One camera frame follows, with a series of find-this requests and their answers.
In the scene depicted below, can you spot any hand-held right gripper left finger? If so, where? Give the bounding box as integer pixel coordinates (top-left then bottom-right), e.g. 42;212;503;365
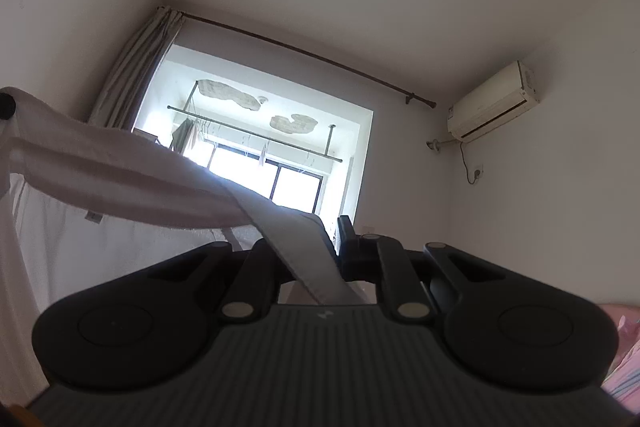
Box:
142;237;283;324

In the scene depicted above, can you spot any grey hanging garment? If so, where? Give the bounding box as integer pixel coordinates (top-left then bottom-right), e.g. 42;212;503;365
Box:
171;118;201;155

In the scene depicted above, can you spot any brown curtain rod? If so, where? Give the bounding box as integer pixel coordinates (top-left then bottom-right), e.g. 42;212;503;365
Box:
157;6;437;108

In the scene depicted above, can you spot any grey curtain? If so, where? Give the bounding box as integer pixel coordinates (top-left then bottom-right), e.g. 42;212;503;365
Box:
87;6;187;132

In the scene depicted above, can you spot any white button shirt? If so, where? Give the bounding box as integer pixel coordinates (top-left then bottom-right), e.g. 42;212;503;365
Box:
0;87;376;408

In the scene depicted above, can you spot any metal drying rack pole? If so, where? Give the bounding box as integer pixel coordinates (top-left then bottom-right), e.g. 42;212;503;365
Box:
167;82;346;162

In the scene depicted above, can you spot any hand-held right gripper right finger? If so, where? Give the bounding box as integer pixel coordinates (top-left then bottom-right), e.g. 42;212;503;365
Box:
336;215;506;323

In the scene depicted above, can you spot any pink striped pillow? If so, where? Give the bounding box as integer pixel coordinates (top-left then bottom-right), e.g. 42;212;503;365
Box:
600;302;640;408

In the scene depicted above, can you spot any white air conditioner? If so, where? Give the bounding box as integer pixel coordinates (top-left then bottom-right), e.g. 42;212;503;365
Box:
446;60;542;144

